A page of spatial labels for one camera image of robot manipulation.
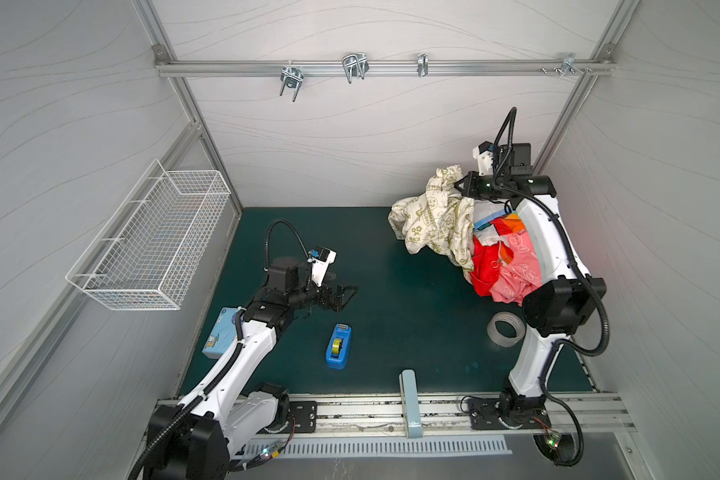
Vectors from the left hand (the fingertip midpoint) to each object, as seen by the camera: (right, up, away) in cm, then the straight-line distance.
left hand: (349, 277), depth 78 cm
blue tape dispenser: (-3, -19, +2) cm, 19 cm away
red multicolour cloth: (+45, +14, +15) cm, 49 cm away
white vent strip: (-9, -40, -8) cm, 41 cm away
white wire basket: (-47, +7, -10) cm, 48 cm away
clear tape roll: (+43, -19, +6) cm, 48 cm away
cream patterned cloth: (+25, +16, +2) cm, 29 cm away
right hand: (+32, +28, +5) cm, 43 cm away
